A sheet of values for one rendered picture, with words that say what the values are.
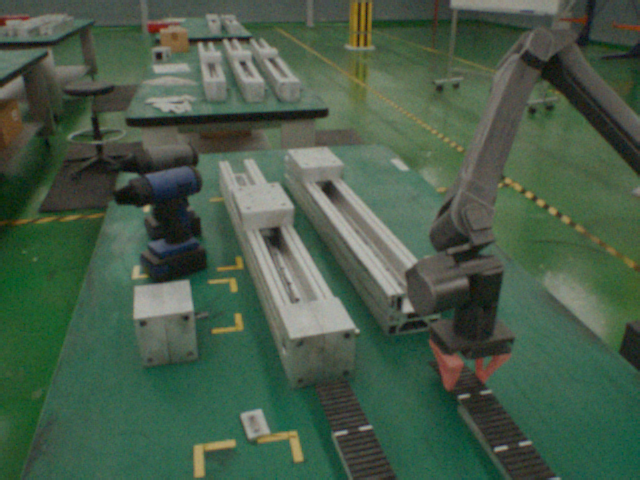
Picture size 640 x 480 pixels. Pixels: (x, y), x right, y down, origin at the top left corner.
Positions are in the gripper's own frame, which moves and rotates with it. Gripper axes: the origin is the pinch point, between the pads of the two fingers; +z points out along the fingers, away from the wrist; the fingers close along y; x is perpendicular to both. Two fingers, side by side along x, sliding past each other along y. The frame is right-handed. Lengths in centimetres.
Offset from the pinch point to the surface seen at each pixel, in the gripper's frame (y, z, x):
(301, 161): 4, -9, -80
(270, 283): 23.1, -5.2, -26.9
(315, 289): 16.2, -5.2, -22.8
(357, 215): -3, -4, -54
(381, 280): 4.3, -5.3, -22.5
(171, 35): 19, -9, -409
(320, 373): 19.4, 1.2, -8.8
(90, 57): 111, 50, -771
